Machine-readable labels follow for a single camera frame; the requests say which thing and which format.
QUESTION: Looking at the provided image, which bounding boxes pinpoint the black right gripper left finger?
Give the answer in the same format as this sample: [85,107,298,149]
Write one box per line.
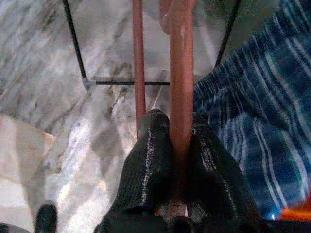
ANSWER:
[93,108,174,233]

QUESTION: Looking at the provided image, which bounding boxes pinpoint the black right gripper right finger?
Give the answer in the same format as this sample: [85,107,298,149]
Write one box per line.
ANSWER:
[187,116,268,233]

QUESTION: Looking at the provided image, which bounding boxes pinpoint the pink plastic hanger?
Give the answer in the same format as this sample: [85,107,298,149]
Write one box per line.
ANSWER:
[132,0,195,219]

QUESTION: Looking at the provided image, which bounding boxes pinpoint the blue plaid shirt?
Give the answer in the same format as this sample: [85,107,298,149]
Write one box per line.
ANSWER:
[193,0,311,220]

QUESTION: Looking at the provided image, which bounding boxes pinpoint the orange garment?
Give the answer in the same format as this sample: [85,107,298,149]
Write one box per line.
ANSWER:
[279,203,311,221]

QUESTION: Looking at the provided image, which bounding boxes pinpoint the black metal drying rack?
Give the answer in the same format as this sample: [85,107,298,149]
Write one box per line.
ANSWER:
[62,0,243,94]

